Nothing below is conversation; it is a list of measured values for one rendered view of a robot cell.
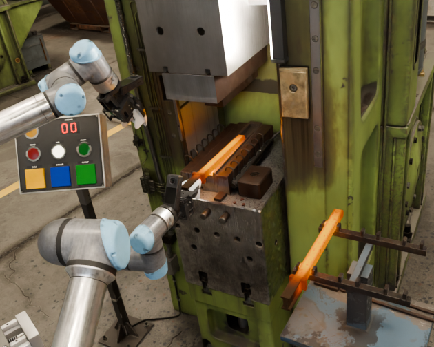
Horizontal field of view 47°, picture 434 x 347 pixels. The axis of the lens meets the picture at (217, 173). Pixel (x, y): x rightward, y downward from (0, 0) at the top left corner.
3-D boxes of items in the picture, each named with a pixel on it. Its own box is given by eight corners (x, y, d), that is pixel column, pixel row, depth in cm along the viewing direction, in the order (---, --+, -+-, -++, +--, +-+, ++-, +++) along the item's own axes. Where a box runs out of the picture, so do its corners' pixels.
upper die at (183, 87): (217, 103, 163) (213, 76, 158) (166, 99, 172) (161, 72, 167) (267, 60, 193) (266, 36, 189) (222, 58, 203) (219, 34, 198)
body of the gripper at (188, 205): (178, 206, 172) (158, 226, 163) (173, 185, 168) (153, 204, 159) (196, 211, 168) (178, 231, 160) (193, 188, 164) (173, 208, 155)
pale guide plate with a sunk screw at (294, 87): (307, 119, 164) (305, 69, 155) (282, 116, 168) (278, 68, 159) (309, 116, 166) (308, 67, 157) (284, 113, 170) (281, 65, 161)
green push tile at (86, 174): (96, 183, 187) (94, 163, 187) (77, 185, 188) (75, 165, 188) (98, 183, 189) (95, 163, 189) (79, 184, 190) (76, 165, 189)
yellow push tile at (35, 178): (45, 188, 189) (43, 168, 189) (26, 189, 190) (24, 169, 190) (47, 187, 191) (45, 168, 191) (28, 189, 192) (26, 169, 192)
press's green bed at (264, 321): (277, 383, 216) (269, 305, 193) (202, 356, 234) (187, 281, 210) (317, 295, 257) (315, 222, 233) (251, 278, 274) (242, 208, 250)
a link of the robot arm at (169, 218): (145, 211, 156) (167, 216, 152) (153, 204, 159) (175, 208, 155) (150, 230, 159) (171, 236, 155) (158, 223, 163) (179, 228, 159)
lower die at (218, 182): (229, 194, 181) (226, 174, 176) (182, 186, 190) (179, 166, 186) (273, 141, 211) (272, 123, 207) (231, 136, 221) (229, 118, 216)
